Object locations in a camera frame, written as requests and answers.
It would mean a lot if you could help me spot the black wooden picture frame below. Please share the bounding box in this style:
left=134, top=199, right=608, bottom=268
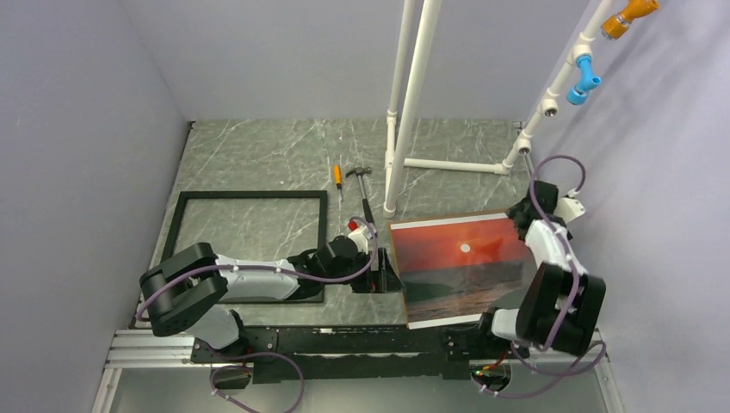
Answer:
left=159, top=190, right=330, bottom=305

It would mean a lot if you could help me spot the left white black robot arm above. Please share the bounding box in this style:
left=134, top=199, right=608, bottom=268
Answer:
left=136, top=236, right=405, bottom=361

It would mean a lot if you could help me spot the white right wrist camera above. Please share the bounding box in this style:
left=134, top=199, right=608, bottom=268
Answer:
left=554, top=196, right=586, bottom=225

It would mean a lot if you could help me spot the red sunset photo print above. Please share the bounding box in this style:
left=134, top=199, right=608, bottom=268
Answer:
left=389, top=210, right=536, bottom=330

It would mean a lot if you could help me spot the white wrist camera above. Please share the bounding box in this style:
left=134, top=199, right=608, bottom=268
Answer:
left=554, top=196, right=586, bottom=225
left=347, top=220, right=377, bottom=252

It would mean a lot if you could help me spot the orange handled screwdriver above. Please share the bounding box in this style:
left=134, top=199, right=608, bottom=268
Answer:
left=333, top=164, right=343, bottom=203

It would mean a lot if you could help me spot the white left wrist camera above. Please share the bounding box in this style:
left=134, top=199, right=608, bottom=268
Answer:
left=347, top=220, right=377, bottom=252

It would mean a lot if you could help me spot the orange pipe fitting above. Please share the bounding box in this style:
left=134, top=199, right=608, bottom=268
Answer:
left=601, top=0, right=660, bottom=40

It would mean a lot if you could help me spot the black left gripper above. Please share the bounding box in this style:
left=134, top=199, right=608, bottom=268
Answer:
left=324, top=247, right=405, bottom=293

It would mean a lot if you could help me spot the steel claw hammer black grip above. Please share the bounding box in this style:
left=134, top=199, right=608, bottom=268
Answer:
left=345, top=167, right=374, bottom=225

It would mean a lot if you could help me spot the white PVC pipe structure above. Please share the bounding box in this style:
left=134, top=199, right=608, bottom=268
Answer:
left=382, top=1, right=618, bottom=219

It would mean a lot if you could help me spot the aluminium extrusion rail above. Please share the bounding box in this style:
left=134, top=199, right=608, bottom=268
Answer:
left=104, top=330, right=195, bottom=369

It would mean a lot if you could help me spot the blue pipe fitting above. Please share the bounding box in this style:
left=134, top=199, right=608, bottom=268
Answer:
left=566, top=54, right=603, bottom=106

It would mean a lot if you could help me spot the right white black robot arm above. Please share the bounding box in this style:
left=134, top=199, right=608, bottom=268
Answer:
left=474, top=181, right=606, bottom=357

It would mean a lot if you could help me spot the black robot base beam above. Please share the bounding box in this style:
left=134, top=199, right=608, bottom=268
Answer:
left=190, top=324, right=515, bottom=391

